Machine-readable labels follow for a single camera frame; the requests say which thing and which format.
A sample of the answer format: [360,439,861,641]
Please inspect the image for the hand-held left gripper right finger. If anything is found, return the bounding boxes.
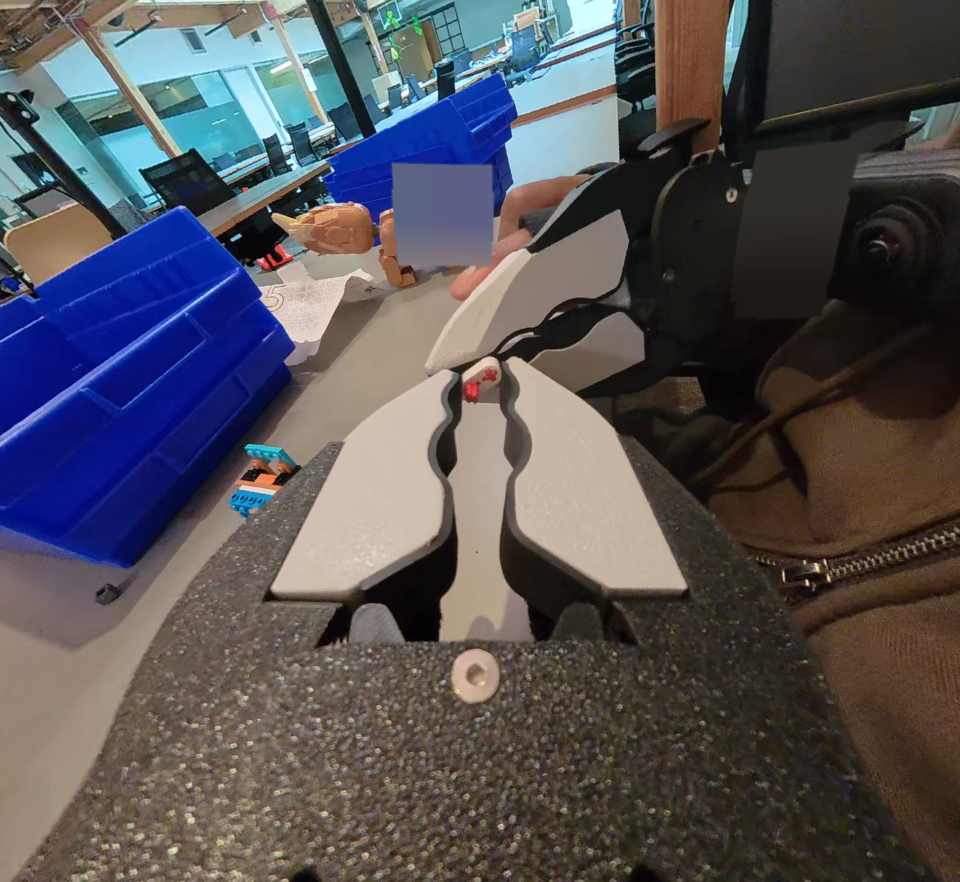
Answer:
[503,360,688,616]

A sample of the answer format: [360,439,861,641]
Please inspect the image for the wooden pillar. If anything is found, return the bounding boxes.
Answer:
[653,0,736,156]

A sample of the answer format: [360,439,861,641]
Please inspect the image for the person's right hand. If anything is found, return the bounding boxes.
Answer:
[450,174,594,301]

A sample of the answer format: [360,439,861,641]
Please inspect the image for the blue orange toy brick assembly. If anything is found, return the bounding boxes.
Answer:
[228,443,301,520]

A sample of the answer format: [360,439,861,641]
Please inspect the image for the toy axle with orange ends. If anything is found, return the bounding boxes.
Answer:
[462,357,504,403]

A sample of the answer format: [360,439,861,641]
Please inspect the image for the long wooden office table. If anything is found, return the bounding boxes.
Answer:
[195,162,334,238]

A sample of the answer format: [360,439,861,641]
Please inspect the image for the black light stand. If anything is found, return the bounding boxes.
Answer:
[0,90,129,241]

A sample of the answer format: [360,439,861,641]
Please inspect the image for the printed paper sheet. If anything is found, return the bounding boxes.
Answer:
[258,260,384,369]

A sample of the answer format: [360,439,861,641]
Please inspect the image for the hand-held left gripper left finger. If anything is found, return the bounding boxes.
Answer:
[270,369,462,636]

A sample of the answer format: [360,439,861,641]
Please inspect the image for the large black screen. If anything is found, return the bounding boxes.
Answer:
[735,0,960,148]

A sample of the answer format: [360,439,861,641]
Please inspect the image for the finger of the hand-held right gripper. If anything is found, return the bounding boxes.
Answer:
[425,210,631,376]
[503,309,649,396]

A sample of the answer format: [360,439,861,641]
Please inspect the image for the brown toy brick model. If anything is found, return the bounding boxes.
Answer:
[270,201,414,291]

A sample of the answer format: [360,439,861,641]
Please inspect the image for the black office chair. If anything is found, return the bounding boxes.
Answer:
[615,20,661,111]
[140,147,286,261]

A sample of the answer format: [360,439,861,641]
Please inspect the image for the black metal post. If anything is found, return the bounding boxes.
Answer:
[273,0,376,141]

